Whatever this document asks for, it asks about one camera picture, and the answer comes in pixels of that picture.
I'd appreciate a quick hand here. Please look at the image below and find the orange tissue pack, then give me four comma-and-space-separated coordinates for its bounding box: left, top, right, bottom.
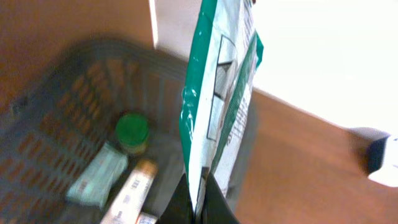
136, 212, 158, 224

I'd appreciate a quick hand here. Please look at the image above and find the mint green wipes pack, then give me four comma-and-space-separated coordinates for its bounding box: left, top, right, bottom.
66, 142, 128, 208

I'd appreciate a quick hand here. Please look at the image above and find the white tube brown cap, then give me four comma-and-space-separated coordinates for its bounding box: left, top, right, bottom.
100, 159, 158, 224

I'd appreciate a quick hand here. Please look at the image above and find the green white sponge package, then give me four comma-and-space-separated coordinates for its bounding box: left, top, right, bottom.
179, 0, 264, 213

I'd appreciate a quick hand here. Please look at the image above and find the grey plastic basket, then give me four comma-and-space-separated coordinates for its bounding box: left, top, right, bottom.
0, 39, 259, 224

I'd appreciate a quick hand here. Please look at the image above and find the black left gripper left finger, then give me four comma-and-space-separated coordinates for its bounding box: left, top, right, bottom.
157, 174, 193, 224

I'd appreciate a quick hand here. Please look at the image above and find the white barcode scanner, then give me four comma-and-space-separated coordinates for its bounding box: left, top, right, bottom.
366, 136, 397, 188

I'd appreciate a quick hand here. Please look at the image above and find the green lid jar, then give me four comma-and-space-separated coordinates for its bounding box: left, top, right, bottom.
115, 113, 149, 155

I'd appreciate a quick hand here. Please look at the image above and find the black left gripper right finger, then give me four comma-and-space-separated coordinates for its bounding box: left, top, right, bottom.
201, 174, 239, 224

